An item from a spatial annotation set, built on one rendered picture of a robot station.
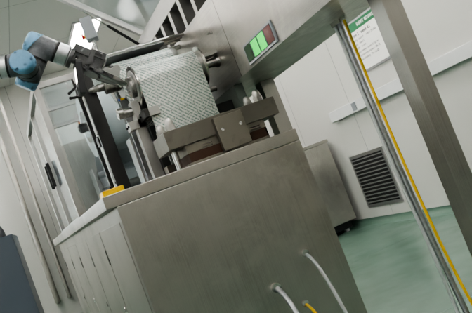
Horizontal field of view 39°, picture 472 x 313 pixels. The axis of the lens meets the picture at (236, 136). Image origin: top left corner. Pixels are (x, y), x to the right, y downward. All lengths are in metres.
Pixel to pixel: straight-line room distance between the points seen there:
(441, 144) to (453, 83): 3.33
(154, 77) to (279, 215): 0.66
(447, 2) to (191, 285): 3.42
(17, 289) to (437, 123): 1.28
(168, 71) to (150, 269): 0.73
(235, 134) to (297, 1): 0.51
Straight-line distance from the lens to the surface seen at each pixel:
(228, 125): 2.16
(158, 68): 2.39
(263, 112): 2.23
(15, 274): 2.13
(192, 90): 2.39
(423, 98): 1.82
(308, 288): 2.16
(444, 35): 5.08
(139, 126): 2.39
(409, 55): 1.83
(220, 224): 2.07
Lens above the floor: 0.78
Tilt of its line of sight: 4 degrees up
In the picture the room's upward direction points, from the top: 21 degrees counter-clockwise
